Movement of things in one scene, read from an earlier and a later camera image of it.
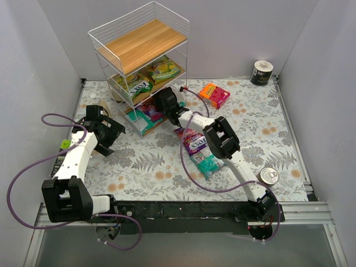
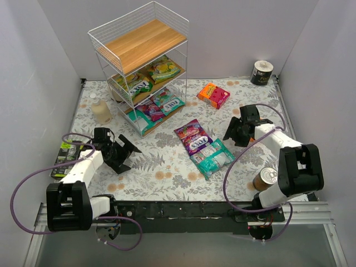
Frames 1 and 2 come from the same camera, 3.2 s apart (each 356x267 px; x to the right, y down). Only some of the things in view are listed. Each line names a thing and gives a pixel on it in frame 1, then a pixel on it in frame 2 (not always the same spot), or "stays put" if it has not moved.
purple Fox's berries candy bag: [155, 114] stays put
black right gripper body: [166, 100] to [237, 131]
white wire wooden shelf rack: [143, 53] stays put
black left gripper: [110, 136] to [121, 154]
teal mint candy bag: [207, 162] stays put
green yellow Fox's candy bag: [163, 69] stays put
